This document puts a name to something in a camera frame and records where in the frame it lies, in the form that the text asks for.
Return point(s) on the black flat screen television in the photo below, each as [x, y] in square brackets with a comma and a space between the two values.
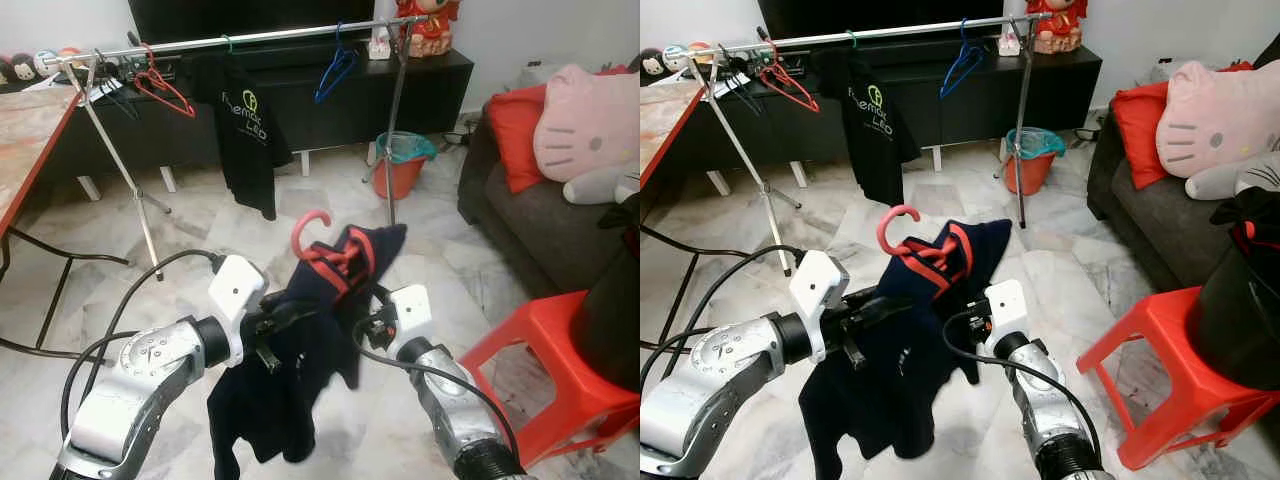
[250, 15]
[880, 15]

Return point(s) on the grey Totoro plush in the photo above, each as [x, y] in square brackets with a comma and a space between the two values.
[600, 187]
[1230, 180]

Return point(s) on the black laundry basket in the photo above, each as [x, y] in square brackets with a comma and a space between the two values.
[1240, 330]
[610, 330]

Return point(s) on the black TV cabinet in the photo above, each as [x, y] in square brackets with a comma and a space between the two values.
[330, 125]
[960, 118]

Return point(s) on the red plastic stool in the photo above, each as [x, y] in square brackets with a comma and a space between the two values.
[1160, 335]
[540, 340]

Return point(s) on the navy shirt red trim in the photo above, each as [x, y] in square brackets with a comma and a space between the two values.
[290, 400]
[890, 400]

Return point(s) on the red clothes hanger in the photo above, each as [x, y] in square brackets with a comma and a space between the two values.
[174, 92]
[797, 88]
[1258, 238]

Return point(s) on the blue clothes hanger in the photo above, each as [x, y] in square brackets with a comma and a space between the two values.
[324, 85]
[949, 80]

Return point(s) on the red plastic bucket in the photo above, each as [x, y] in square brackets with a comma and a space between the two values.
[400, 180]
[1028, 175]

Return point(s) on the orange round plush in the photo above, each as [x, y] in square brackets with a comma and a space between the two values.
[701, 53]
[70, 57]

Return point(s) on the black clothes hanger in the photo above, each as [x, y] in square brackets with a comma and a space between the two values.
[742, 97]
[120, 103]

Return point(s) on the marble top folding table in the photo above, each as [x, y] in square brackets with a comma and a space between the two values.
[25, 140]
[660, 120]

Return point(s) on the black white round plush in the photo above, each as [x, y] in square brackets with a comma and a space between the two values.
[24, 67]
[654, 63]

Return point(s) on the coral pink clothes hanger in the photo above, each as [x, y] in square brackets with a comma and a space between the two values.
[298, 235]
[884, 230]

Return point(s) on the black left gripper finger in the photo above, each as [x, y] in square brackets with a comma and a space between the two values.
[268, 356]
[888, 310]
[852, 352]
[298, 315]

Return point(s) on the pink Hello Kitty pillow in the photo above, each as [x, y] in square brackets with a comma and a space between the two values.
[590, 120]
[1215, 120]

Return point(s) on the white pink tissue pack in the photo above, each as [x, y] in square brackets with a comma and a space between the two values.
[1008, 43]
[379, 47]

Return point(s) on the red laughing Buddha statue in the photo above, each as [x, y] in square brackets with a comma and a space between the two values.
[1060, 30]
[430, 35]

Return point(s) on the dark brown fabric sofa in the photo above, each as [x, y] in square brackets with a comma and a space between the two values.
[540, 235]
[1150, 235]

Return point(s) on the red cushion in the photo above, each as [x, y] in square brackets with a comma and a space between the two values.
[515, 130]
[1140, 130]

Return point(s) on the silver metal clothes rack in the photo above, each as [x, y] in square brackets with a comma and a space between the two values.
[900, 30]
[280, 34]

